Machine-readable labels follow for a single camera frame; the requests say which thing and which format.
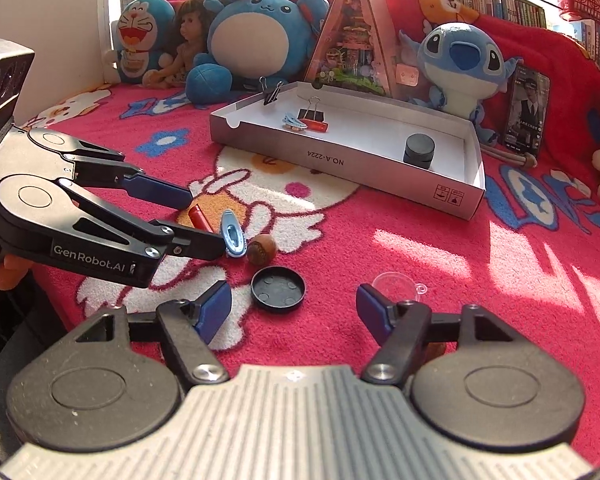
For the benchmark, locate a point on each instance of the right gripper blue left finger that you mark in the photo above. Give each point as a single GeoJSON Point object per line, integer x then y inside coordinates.
{"type": "Point", "coordinates": [187, 327]}

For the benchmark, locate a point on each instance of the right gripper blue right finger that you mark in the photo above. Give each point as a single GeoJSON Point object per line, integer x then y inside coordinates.
{"type": "Point", "coordinates": [399, 329]}

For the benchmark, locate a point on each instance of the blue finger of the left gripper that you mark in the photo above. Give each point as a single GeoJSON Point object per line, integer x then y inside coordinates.
{"type": "Point", "coordinates": [90, 229]}
{"type": "Point", "coordinates": [94, 166]}

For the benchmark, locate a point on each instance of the clear plastic half sphere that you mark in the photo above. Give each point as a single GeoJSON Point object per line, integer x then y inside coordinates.
{"type": "Point", "coordinates": [399, 287]}

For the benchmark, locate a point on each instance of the red plastic clip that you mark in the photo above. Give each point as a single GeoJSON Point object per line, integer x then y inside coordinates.
{"type": "Point", "coordinates": [314, 125]}
{"type": "Point", "coordinates": [199, 220]}

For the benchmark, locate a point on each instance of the light blue oval hair clip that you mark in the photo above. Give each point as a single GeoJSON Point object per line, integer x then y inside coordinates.
{"type": "Point", "coordinates": [233, 235]}

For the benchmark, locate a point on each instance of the brown acorn nut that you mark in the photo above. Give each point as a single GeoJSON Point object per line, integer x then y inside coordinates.
{"type": "Point", "coordinates": [261, 250]}

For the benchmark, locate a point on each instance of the light blue duckbill hair clip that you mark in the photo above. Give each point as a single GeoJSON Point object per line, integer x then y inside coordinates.
{"type": "Point", "coordinates": [293, 123]}

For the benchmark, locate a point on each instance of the large black binder clip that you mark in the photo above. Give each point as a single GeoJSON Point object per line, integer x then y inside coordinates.
{"type": "Point", "coordinates": [311, 112]}

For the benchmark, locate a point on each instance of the person's left hand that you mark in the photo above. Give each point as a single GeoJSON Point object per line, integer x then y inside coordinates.
{"type": "Point", "coordinates": [12, 271]}

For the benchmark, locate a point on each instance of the Doraemon plush toy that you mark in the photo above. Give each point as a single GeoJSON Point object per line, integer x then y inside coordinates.
{"type": "Point", "coordinates": [140, 36]}

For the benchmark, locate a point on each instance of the red cartoon blanket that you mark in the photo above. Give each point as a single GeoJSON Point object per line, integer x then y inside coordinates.
{"type": "Point", "coordinates": [530, 254]}

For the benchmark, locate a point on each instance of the brown haired doll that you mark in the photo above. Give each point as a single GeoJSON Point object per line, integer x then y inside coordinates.
{"type": "Point", "coordinates": [191, 27]}

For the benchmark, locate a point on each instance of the white cardboard box tray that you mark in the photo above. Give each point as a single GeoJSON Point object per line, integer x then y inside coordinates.
{"type": "Point", "coordinates": [364, 143]}

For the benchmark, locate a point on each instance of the small black binder clip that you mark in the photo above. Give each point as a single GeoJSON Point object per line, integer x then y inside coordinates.
{"type": "Point", "coordinates": [270, 89]}

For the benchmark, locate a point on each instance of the blue round mouse plush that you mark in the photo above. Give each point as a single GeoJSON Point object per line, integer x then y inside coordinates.
{"type": "Point", "coordinates": [257, 43]}

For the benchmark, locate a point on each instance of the black smartphone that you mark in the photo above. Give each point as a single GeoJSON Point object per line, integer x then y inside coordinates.
{"type": "Point", "coordinates": [526, 117]}

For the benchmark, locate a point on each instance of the blue Stitch plush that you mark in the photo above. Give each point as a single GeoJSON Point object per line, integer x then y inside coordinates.
{"type": "Point", "coordinates": [464, 66]}

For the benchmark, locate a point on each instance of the pink triangular diorama house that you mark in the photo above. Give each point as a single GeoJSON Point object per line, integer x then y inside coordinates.
{"type": "Point", "coordinates": [358, 50]}

